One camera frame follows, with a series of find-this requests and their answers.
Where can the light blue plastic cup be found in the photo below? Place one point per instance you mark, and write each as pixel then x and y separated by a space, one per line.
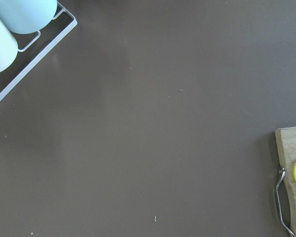
pixel 27 16

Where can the white plastic cup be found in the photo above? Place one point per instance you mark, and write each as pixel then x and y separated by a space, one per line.
pixel 8 47

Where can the white wire cup rack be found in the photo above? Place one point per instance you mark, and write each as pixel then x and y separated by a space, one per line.
pixel 34 46

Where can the wooden cutting board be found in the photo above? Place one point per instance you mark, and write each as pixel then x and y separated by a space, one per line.
pixel 286 145

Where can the metal cutting board handle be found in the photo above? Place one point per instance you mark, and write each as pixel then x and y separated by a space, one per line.
pixel 281 176

